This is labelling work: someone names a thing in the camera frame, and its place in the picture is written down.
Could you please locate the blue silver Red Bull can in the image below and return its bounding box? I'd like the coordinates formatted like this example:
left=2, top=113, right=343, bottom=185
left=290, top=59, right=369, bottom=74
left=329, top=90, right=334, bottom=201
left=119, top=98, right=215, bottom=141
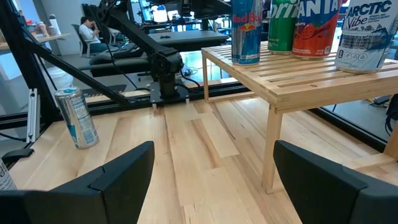
left=230, top=0, right=264, bottom=66

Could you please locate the light wooden table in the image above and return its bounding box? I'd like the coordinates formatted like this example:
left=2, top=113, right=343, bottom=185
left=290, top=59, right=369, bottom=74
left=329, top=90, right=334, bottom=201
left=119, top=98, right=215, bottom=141
left=0, top=32, right=71, bottom=52

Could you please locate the silver Celsius Arctic Vibe can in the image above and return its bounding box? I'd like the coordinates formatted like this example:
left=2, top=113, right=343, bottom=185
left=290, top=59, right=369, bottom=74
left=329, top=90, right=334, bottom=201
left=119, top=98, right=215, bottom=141
left=0, top=158, right=18, bottom=191
left=334, top=0, right=398, bottom=75

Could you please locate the silver aluminium bracket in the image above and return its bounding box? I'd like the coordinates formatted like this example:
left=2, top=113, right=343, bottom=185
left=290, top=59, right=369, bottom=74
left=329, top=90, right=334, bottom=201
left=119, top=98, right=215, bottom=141
left=26, top=88, right=40, bottom=144

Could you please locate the wooden slatted shelf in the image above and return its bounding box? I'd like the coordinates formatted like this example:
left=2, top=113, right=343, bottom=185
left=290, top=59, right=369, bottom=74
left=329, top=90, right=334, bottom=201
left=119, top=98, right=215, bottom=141
left=201, top=40, right=398, bottom=195

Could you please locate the red Fanta can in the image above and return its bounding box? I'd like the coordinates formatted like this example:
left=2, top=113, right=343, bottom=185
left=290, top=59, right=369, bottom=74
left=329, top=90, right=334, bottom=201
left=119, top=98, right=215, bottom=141
left=291, top=0, right=343, bottom=60

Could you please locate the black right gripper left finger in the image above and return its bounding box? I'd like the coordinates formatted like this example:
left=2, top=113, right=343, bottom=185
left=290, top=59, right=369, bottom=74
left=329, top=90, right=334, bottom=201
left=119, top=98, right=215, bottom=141
left=0, top=140, right=155, bottom=224

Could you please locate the person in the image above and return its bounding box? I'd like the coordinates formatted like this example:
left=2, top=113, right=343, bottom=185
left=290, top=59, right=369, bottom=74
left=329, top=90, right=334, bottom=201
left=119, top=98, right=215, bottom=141
left=77, top=16, right=109, bottom=54

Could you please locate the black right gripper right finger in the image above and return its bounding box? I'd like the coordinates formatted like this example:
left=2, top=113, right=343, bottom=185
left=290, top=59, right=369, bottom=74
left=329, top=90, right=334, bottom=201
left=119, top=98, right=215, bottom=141
left=273, top=139, right=398, bottom=224

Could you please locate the black desk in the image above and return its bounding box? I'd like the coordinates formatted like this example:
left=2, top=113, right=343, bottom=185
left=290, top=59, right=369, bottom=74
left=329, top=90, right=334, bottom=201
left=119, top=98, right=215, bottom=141
left=90, top=29, right=230, bottom=78

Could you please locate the green Sprite can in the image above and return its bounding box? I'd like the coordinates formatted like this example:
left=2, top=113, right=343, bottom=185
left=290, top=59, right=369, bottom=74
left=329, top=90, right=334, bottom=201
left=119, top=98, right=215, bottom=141
left=267, top=0, right=301, bottom=55

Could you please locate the white bottle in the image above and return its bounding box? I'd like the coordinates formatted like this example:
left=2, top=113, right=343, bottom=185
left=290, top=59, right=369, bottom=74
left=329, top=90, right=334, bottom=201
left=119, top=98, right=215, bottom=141
left=49, top=14, right=62, bottom=35

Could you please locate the silver light-blue Red Bull can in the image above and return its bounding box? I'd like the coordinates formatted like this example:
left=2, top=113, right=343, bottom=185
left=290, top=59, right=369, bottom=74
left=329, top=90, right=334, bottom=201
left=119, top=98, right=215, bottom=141
left=54, top=86, right=100, bottom=149

